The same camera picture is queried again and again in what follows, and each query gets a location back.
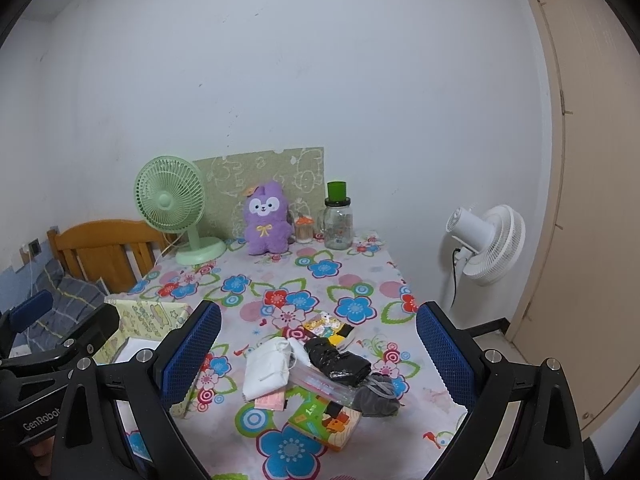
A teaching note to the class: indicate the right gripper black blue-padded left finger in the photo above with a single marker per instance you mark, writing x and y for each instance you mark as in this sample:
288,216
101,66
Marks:
115,421

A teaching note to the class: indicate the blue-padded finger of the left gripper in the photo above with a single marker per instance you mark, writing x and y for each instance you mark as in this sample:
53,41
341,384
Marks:
30,311

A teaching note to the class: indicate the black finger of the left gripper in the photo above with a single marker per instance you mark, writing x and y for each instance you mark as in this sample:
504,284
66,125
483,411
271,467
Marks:
85,340

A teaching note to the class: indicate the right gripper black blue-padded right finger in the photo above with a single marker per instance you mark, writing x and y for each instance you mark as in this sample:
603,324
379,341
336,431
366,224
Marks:
545,440

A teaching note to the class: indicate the white cloth drawstring bag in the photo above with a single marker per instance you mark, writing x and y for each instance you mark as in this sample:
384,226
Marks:
267,368

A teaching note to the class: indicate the pink tissue packet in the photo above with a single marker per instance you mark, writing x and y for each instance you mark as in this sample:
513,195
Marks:
275,401

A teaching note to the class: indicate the grey knit cloth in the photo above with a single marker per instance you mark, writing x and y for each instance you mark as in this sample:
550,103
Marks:
376,397

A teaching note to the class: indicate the clear plastic zip bag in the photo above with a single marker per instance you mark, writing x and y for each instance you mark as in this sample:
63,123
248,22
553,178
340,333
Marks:
309,378

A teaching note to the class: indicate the black plastic bundle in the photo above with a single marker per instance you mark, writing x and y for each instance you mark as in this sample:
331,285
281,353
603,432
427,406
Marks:
345,368

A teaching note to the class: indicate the yellow cartoon packet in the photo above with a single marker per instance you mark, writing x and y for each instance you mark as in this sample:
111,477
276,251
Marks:
326,325

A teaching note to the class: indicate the green picture book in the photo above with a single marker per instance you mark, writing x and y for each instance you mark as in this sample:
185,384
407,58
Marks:
327,422

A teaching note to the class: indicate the grey plaid pillow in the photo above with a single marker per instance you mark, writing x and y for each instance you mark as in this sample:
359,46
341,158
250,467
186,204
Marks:
73,300

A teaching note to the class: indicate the yellow fabric storage box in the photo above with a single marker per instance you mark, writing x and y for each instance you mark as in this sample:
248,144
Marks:
142,319

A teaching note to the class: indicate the green desk fan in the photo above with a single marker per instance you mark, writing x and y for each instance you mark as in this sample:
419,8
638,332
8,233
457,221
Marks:
169,193

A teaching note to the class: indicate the floral tablecloth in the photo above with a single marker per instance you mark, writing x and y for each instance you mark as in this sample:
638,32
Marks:
269,296

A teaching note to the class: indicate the white standing fan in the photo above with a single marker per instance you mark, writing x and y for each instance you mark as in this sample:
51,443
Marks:
482,249

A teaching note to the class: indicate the purple plush toy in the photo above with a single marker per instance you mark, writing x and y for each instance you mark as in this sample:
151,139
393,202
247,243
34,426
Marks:
267,228

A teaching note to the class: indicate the small jar orange lid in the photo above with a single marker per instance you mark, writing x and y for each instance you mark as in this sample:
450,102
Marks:
304,229

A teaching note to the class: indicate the glass jar green lid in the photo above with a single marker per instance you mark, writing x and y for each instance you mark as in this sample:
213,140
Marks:
335,220

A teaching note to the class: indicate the green patterned backboard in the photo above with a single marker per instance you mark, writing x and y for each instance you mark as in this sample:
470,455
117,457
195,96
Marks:
227,179

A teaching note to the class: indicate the wall power outlet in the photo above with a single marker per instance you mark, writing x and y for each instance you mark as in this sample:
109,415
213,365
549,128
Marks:
34,248

